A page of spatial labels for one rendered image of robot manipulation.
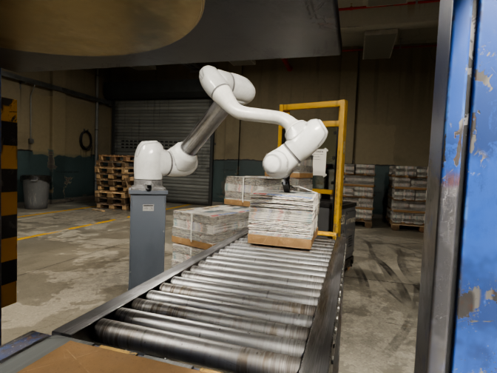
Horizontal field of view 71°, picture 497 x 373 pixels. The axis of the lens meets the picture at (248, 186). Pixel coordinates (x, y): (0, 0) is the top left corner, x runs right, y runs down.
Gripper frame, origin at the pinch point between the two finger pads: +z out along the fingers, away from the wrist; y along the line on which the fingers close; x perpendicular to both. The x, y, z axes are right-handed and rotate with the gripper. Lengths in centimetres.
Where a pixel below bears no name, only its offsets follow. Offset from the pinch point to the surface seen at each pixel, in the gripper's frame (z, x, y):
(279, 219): -18.1, -0.2, 22.4
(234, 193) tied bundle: 96, -62, 12
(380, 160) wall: 732, 88, -98
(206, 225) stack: 37, -59, 34
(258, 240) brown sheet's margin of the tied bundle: -17.2, -9.5, 32.6
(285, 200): -19.8, 2.1, 13.7
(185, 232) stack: 44, -77, 41
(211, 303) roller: -85, -3, 41
